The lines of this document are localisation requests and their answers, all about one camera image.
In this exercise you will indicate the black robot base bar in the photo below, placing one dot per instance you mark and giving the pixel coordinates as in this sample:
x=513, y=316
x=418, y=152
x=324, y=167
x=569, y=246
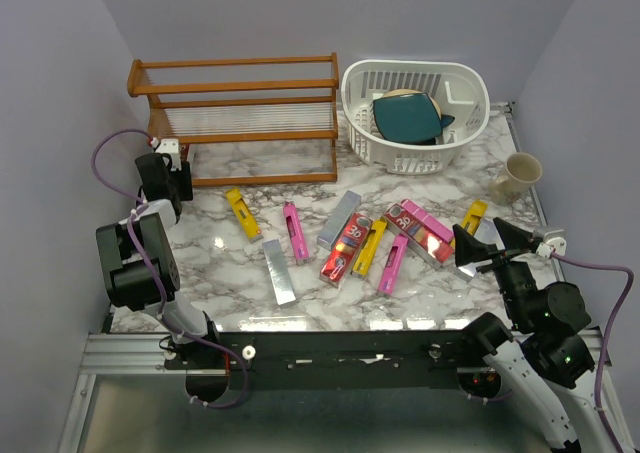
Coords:
x=244, y=362

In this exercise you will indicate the beige round plate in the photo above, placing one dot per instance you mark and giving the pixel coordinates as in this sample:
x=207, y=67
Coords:
x=408, y=92

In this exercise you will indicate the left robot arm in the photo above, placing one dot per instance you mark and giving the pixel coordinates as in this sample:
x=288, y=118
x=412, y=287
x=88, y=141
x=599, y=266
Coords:
x=138, y=266

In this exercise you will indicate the silver toothpaste box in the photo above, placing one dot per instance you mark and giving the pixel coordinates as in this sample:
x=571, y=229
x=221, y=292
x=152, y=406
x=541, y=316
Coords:
x=338, y=219
x=467, y=260
x=278, y=271

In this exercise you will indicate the red 3D toothpaste box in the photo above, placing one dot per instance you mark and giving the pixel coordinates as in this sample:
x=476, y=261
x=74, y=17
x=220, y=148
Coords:
x=421, y=240
x=346, y=249
x=187, y=152

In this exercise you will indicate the pink toothpaste box centre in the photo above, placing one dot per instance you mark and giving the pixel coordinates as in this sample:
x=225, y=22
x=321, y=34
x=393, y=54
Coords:
x=392, y=266

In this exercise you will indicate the teal square plate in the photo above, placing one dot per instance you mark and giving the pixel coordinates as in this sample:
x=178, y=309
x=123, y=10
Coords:
x=409, y=120

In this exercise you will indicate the silver toothpaste box centre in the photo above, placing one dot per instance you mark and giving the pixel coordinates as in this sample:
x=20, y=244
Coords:
x=338, y=219

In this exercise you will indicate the beige ceramic mug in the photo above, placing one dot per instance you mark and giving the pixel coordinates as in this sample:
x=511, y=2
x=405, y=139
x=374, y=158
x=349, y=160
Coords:
x=519, y=173

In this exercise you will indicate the yellow toothpaste box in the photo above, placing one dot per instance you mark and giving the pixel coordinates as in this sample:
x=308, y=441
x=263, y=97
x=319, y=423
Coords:
x=473, y=217
x=366, y=256
x=245, y=218

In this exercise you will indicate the silver toothpaste box right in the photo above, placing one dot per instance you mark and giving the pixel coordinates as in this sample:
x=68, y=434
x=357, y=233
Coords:
x=467, y=260

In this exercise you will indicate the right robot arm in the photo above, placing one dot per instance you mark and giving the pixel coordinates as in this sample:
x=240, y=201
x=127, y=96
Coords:
x=542, y=355

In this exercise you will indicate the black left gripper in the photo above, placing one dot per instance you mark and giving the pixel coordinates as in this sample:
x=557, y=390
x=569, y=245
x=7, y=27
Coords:
x=185, y=190

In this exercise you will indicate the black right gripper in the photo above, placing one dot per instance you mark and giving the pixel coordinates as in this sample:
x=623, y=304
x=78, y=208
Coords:
x=470, y=248

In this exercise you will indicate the silver toothpaste box lower left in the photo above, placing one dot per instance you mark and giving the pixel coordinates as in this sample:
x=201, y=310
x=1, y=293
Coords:
x=278, y=271

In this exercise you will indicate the pink toothpaste box left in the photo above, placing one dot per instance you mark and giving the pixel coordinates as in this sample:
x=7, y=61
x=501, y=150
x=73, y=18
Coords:
x=296, y=235

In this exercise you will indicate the white plastic basket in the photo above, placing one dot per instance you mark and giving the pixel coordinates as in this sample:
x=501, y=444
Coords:
x=458, y=89

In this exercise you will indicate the large pink toothpaste box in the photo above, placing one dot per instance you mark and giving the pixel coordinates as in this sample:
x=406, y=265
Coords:
x=429, y=221

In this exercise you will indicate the orange wooden three-tier shelf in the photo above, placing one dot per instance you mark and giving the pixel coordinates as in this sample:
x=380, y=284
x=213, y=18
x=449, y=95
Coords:
x=266, y=110

